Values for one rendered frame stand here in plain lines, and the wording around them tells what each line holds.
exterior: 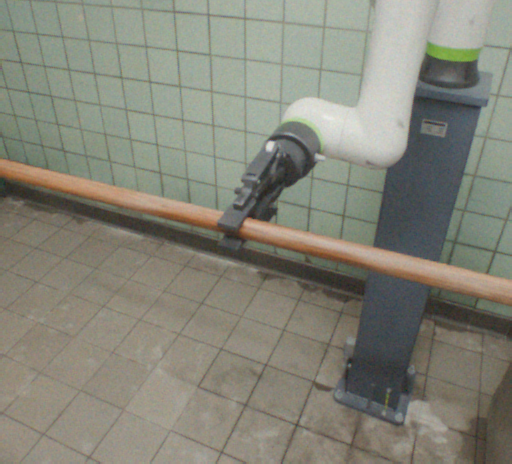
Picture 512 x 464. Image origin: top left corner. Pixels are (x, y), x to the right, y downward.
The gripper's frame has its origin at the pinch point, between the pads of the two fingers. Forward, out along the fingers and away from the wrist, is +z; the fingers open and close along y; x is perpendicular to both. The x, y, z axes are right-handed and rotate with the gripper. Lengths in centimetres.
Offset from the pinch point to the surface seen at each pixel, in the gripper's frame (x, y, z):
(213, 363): 40, 120, -59
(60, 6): 141, 5, -125
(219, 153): 65, 62, -123
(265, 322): 29, 120, -88
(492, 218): -50, 65, -121
